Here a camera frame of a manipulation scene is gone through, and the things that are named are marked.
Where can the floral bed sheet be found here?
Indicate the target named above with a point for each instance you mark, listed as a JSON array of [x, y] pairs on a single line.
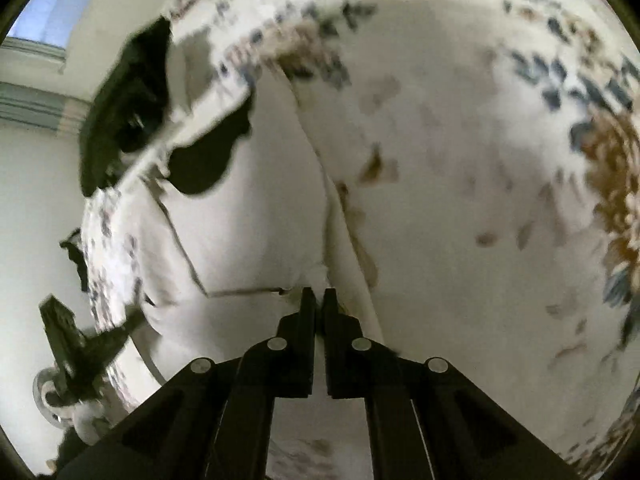
[[475, 160]]

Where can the black cloth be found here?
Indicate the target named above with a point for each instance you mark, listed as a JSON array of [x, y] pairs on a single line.
[[125, 105]]

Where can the striped grey curtain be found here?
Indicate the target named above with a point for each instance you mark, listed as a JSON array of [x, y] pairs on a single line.
[[40, 105]]

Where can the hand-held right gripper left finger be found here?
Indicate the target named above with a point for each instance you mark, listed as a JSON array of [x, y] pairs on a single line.
[[306, 305]]

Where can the window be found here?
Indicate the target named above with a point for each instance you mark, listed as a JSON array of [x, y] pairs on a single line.
[[55, 0]]

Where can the white garment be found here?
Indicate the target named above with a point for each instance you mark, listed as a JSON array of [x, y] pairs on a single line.
[[250, 240]]

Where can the dark cloth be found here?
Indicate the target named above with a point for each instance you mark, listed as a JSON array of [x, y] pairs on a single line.
[[77, 255]]

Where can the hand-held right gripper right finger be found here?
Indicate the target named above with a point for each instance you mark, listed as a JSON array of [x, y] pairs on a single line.
[[330, 306]]

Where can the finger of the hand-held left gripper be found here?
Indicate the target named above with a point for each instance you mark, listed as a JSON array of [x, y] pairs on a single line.
[[107, 345], [57, 330]]

